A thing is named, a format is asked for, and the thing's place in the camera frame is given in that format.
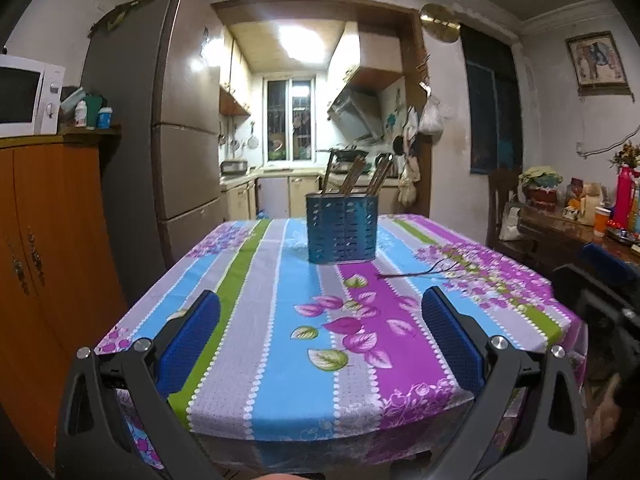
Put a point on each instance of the dark wooden chair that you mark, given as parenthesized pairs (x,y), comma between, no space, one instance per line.
(500,185)

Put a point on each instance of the green container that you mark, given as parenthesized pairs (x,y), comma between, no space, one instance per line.
(94,107)

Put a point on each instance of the cream wall cabinet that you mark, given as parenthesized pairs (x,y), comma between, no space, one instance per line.
(235,75)
(367,55)

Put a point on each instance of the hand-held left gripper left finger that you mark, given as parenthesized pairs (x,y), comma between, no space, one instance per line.
(190,340)

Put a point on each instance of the black wok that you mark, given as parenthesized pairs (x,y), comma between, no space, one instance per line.
(347,152)

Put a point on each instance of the yellow dried flowers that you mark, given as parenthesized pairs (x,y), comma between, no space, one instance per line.
(627,155)

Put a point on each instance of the cream base kitchen cabinets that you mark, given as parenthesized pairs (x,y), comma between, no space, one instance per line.
(272,195)

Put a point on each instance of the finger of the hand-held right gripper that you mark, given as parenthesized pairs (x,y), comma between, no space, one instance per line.
(607,260)
(585,285)

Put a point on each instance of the black hanging pan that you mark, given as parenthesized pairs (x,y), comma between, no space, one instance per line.
(398,145)

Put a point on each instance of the floral striped tablecloth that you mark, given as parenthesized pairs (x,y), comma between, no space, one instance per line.
(280,310)

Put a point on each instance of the orange cup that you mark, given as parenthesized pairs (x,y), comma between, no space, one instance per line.
(602,224)

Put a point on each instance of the white medicine bottle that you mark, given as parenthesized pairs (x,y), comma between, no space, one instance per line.
(81,116)

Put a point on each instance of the dark wooden side table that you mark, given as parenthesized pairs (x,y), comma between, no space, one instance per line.
(555,240)

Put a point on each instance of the grey refrigerator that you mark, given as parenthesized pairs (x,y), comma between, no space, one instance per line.
(185,160)

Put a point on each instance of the round hanging strainer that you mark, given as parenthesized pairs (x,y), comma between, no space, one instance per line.
(253,141)

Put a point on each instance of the framed picture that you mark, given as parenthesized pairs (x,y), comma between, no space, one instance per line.
(596,60)

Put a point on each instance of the cabbage in red basket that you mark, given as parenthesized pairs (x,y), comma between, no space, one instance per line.
(540,182)

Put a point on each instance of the steel range hood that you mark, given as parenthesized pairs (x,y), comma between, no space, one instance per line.
(357,115)

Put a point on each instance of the red thermos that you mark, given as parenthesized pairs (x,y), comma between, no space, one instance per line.
(625,200)

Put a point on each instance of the white microwave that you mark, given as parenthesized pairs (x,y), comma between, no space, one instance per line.
(47,95)

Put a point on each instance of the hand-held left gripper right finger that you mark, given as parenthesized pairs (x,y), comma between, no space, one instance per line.
(452,340)

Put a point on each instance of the set of wooden chopsticks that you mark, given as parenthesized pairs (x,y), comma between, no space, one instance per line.
(352,175)

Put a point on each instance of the pale green carton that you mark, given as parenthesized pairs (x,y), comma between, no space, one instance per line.
(72,99)

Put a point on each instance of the dark window with blue curtain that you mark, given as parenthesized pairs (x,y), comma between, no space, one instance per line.
(492,105)

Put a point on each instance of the orange snack packet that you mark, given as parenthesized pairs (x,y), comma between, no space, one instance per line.
(575,202)

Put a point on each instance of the white hanging cloth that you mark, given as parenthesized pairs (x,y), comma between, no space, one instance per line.
(410,125)

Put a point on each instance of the brown paper bag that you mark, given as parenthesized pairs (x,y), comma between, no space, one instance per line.
(592,197)

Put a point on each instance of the ceiling light panel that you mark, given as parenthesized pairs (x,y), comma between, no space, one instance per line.
(310,40)

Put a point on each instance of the beige hanging cloth bags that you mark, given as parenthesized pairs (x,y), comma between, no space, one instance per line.
(408,182)

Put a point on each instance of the kitchen window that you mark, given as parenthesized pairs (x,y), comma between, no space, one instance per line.
(277,120)

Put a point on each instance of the gold wall clock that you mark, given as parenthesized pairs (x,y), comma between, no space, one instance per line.
(439,22)

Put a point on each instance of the blue labelled jar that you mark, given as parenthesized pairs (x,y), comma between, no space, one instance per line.
(105,119)

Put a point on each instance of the orange wooden cabinet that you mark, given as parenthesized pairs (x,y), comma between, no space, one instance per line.
(60,260)

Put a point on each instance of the blue perforated utensil holder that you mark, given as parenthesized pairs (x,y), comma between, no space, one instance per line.
(340,230)

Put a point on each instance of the white plastic bag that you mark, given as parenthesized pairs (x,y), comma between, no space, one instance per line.
(431,120)

